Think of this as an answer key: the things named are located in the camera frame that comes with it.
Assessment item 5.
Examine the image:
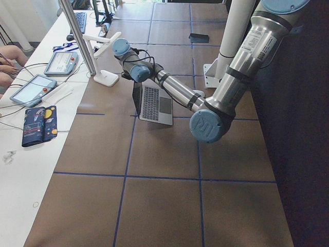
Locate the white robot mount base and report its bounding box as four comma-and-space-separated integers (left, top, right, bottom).
204, 0, 259, 88

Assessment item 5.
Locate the teach pendant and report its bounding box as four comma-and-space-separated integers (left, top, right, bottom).
44, 51, 78, 77
10, 74, 57, 108

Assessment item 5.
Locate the aluminium frame post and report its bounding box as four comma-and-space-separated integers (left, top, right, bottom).
58, 0, 96, 76

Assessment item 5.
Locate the teach pendant near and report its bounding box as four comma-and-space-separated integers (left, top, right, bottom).
10, 74, 57, 108

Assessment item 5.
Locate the black folded mouse pad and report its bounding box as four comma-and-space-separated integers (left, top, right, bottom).
189, 33, 209, 43

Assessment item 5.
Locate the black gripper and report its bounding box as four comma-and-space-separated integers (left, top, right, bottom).
121, 71, 132, 80

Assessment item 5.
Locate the grey laptop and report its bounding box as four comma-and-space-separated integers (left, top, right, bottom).
132, 81, 173, 126

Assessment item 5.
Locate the dark blue space pouch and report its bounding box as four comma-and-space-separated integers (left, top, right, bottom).
22, 105, 58, 147

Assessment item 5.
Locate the black monitor stand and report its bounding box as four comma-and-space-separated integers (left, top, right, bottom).
92, 0, 113, 27

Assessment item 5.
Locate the blue lanyard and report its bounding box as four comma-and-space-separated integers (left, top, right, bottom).
52, 41, 78, 52

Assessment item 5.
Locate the black desk mouse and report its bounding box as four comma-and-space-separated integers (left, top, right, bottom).
66, 34, 75, 42

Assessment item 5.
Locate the person leg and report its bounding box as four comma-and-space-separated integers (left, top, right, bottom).
1, 45, 28, 88

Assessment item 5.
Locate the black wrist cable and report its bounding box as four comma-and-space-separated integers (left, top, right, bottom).
130, 47, 156, 75

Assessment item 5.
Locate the teach pendant far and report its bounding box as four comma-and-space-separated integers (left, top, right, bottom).
44, 51, 78, 77

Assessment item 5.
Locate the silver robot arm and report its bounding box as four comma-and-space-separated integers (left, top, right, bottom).
112, 1, 308, 143

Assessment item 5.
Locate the black keyboard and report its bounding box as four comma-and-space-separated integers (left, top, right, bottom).
74, 12, 87, 34

